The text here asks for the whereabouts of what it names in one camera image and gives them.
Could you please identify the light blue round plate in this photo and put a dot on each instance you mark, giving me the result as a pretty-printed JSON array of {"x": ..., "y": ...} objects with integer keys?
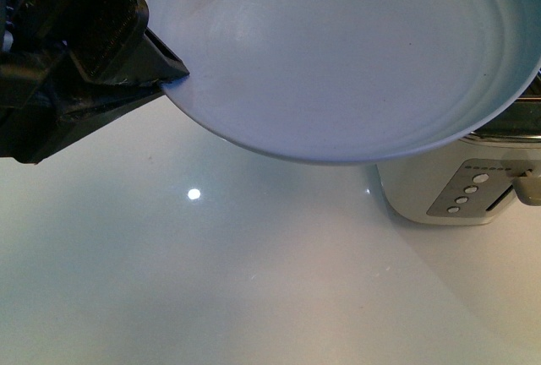
[{"x": 348, "y": 81}]

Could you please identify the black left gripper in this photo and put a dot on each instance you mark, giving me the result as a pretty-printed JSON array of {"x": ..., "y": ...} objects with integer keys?
[{"x": 70, "y": 67}]

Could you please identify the white chrome toaster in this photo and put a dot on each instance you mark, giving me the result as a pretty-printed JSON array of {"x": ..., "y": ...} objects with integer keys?
[{"x": 472, "y": 180}]

